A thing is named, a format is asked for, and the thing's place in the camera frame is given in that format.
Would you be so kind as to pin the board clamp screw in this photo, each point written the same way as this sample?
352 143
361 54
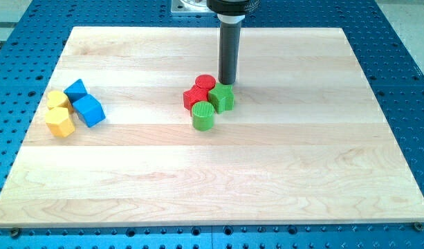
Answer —
419 227
15 232

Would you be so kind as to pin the blue cube block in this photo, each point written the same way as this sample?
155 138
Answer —
89 110

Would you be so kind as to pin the blue triangle block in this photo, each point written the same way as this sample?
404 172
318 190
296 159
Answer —
76 91

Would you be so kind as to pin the light wooden board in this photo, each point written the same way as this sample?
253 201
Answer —
306 142

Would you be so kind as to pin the black robot arm flange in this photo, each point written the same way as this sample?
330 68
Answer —
233 8

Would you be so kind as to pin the left board clamp screw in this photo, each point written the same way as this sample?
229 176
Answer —
15 232

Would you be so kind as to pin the green star block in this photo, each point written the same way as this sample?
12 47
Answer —
221 97

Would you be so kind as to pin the yellow hexagon block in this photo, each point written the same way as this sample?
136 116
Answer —
59 122

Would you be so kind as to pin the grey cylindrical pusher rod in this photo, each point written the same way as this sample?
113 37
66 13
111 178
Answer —
229 37

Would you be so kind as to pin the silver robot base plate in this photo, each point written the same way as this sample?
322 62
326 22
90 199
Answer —
190 8

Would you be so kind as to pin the yellow heart block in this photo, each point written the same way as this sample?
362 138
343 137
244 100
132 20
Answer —
58 99

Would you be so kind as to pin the red cylinder block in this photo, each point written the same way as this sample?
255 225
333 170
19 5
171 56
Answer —
205 81

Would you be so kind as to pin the green cylinder block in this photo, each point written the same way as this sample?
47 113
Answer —
203 116

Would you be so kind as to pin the red star block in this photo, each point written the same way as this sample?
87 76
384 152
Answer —
194 95

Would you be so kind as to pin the right board clamp screw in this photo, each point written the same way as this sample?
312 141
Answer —
419 227

